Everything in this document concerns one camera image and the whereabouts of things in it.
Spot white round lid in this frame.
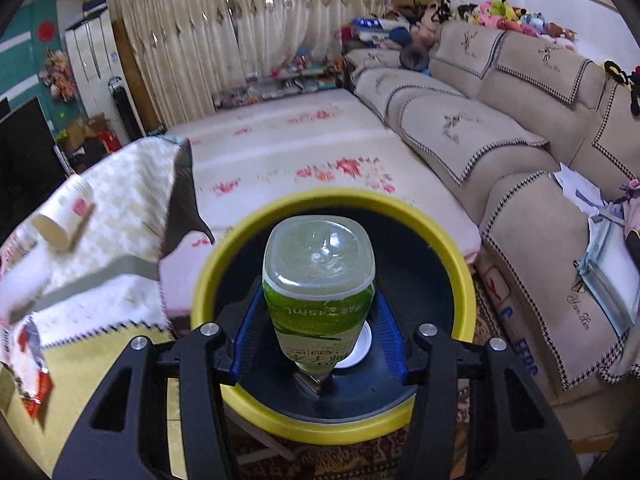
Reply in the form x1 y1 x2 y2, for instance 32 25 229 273
332 321 374 371

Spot loose white papers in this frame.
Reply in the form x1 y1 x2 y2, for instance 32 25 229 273
552 162 626 221

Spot green label plastic bottle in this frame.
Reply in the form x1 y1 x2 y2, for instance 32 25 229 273
261 215 377 376

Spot beige sofa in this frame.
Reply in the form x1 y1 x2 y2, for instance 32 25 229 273
342 20 640 406

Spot row of colourful toys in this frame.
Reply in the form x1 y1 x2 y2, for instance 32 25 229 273
215 50 351 111

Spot beige curtain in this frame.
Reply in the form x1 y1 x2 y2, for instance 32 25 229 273
102 0 236 133
230 0 391 86

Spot yellow table mat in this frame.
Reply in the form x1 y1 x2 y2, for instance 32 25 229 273
0 320 236 480

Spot black yellow plush toy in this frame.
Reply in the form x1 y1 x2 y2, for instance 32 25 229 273
604 60 640 116

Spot cream zigzag blanket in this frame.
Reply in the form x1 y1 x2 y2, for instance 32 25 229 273
0 135 216 351

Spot black television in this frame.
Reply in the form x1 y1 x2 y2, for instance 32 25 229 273
0 97 68 246

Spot floral print bed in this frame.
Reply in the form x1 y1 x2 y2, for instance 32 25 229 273
160 87 483 321

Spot hanging plush decoration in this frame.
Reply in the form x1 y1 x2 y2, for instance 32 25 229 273
40 50 77 102

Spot open cardboard box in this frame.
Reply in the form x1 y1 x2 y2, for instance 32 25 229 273
62 115 113 155

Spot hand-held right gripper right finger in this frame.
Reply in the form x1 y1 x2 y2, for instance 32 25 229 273
372 290 583 480

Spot white wardrobe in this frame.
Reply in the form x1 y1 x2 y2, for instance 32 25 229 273
64 10 123 126

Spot patterned floor rug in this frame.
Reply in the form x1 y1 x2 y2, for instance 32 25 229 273
220 260 621 480

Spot red snack packet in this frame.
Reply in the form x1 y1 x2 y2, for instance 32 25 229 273
10 315 55 421

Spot white foam net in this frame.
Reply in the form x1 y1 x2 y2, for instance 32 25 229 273
0 250 53 326

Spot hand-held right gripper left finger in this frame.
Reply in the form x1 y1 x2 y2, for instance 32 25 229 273
52 287 267 480

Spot black tower fan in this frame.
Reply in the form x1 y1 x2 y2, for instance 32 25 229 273
107 76 135 153

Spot pile of plush toys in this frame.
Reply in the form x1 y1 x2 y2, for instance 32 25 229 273
415 0 578 41

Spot yellow rimmed black bin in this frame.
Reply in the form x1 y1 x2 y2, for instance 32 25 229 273
190 187 478 443

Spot small red box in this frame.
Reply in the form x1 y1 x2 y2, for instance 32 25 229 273
97 130 124 155

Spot white paper cup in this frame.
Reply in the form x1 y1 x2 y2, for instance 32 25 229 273
32 175 96 253

